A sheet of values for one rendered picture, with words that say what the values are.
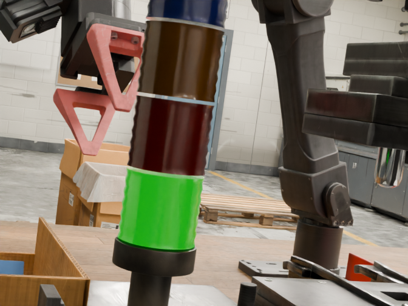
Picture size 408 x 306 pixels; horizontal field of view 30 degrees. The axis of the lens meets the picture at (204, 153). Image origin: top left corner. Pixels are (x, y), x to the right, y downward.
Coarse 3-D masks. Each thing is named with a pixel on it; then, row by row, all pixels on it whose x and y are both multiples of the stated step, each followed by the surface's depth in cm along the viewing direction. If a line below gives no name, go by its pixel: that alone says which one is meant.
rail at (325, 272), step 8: (320, 272) 66; (328, 272) 65; (336, 280) 63; (344, 280) 62; (352, 288) 61; (360, 288) 60; (368, 296) 59; (376, 296) 58; (376, 304) 58; (384, 304) 57; (392, 304) 56
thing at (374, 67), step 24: (360, 48) 61; (384, 48) 58; (360, 72) 61; (384, 72) 57; (312, 96) 60; (336, 96) 57; (360, 96) 54; (384, 96) 52; (312, 120) 60; (336, 120) 56; (360, 120) 53; (384, 120) 52; (384, 144) 52; (384, 168) 54
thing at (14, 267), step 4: (0, 260) 74; (4, 260) 74; (8, 260) 74; (12, 260) 74; (0, 264) 74; (4, 264) 74; (8, 264) 74; (12, 264) 74; (16, 264) 74; (20, 264) 75; (0, 268) 74; (4, 268) 74; (8, 268) 74; (12, 268) 74; (16, 268) 74; (20, 268) 74; (0, 272) 74; (4, 272) 74; (8, 272) 74; (12, 272) 74; (16, 272) 74; (20, 272) 74
